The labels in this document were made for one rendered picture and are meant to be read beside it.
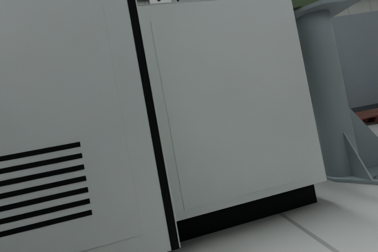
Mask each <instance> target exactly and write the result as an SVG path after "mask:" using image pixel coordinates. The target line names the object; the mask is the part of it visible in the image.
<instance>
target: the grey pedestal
mask: <svg viewBox="0 0 378 252"><path fill-rule="evenodd" d="M359 1H360V0H319V1H317V2H313V3H311V4H308V5H306V6H303V7H301V8H298V9H296V10H294V15H295V21H296V26H297V30H298V36H299V41H300V46H301V52H302V55H303V61H304V67H305V72H306V76H307V81H308V87H309V92H310V97H311V101H312V107H313V112H314V118H315V121H316V127H317V132H318V138H319V144H320V147H321V152H322V158H323V163H324V167H325V172H326V178H327V179H328V180H330V181H333V182H344V183H360V184H369V185H378V136H377V135H376V134H374V132H373V131H372V130H370V128H369V127H368V126H367V125H365V123H364V122H363V121H362V120H361V119H360V118H359V117H358V116H357V115H356V114H355V113H354V112H353V111H352V110H351V109H350V108H349V105H348V100H347V94H346V91H345V85H344V80H343V75H342V72H341V66H340V61H339V55H338V50H337V46H336V41H335V36H334V30H333V27H332V21H331V18H332V17H334V16H335V15H337V14H339V13H341V12H342V11H344V10H346V9H347V8H349V7H350V6H352V5H354V4H355V3H357V2H359Z"/></svg>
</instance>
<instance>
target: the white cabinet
mask: <svg viewBox="0 0 378 252"><path fill-rule="evenodd" d="M138 11H139V17H140V21H141V27H142V33H143V39H144V43H145V49H146V55H147V61H148V67H149V71H150V77H151V84H152V90H153V93H154V99H155V106H156V112H157V118H158V121H159V128H160V134H161V140H162V144H163V150H164V156H165V162H166V168H167V172H168V178H169V184H170V190H171V194H172V200H173V206H174V212H175V218H176V222H177V228H178V234H179V240H180V242H182V241H186V240H189V239H193V238H196V237H200V236H203V235H207V234H210V233H213V232H217V231H220V230H224V229H227V228H231V227H234V226H238V225H241V224H244V223H248V222H251V221H255V220H258V219H262V218H265V217H268V216H272V215H275V214H279V213H282V212H286V211H289V210H293V209H296V208H299V207H302V206H306V205H309V204H313V203H317V198H316V193H315V189H314V184H316V183H320V182H324V181H327V178H326V172H325V167H324V163H323V158H322V152H321V147H320V142H319V138H318V132H317V127H316V121H315V118H314V112H313V107H312V101H311V96H310V92H309V87H308V81H307V76H306V72H305V67H304V61H303V55H302V50H301V46H300V41H299V36H298V30H297V26H296V21H295V15H294V10H293V4H292V1H291V0H214V1H200V2H185V3H170V4H156V5H148V6H138Z"/></svg>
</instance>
